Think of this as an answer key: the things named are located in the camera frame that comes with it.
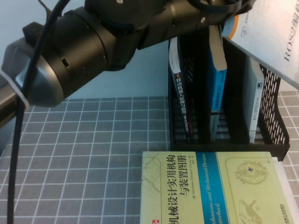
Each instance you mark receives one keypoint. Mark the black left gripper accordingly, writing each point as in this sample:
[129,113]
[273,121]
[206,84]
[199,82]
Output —
[243,4]

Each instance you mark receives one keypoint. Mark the white orange ROS2 book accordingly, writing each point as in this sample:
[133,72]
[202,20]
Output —
[268,35]

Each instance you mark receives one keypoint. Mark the blue-spined book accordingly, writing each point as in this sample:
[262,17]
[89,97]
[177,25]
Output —
[218,93]

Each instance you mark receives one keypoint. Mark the grey-white-spined book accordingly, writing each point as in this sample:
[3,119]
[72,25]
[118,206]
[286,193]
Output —
[255,105]

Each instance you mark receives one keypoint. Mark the black-spined book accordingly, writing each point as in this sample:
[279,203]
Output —
[181,93]

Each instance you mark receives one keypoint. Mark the black mesh book stand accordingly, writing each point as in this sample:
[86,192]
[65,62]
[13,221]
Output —
[271,116]

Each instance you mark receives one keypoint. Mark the yellow-green mechanical devices book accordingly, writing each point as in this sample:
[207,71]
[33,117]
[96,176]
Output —
[210,186]

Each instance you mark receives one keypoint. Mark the grey checked tablecloth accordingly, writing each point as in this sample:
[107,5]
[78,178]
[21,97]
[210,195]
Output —
[81,151]

